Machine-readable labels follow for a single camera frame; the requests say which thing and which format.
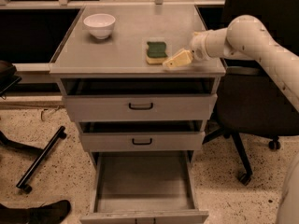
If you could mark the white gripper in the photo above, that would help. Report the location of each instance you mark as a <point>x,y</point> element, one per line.
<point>198,46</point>

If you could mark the grey drawer cabinet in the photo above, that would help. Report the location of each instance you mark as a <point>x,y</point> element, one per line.
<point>123,53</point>

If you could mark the green and yellow sponge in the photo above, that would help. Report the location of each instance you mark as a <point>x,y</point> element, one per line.
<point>156,52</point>

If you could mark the top grey drawer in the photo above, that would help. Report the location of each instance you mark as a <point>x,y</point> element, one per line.
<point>137,99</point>

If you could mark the grey drawer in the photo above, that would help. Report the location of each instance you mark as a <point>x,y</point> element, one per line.
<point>141,135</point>
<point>137,99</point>
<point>144,188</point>

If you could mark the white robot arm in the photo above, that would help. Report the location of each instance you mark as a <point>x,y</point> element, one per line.
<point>247,39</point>

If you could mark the black shoe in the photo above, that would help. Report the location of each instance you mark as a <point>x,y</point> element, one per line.
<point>54,213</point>

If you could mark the black chair seat left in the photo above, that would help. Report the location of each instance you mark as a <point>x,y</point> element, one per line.
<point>7,77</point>

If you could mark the middle grey drawer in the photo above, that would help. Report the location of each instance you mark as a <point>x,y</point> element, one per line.
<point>141,135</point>

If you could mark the white ceramic bowl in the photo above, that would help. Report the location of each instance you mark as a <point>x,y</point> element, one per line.
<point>100,25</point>

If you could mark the black chair base leg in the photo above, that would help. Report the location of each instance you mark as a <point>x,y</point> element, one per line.
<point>23,183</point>

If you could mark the black office chair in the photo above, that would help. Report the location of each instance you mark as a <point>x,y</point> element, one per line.
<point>248,100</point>

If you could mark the bottom grey drawer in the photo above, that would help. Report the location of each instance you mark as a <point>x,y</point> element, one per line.
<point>144,188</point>

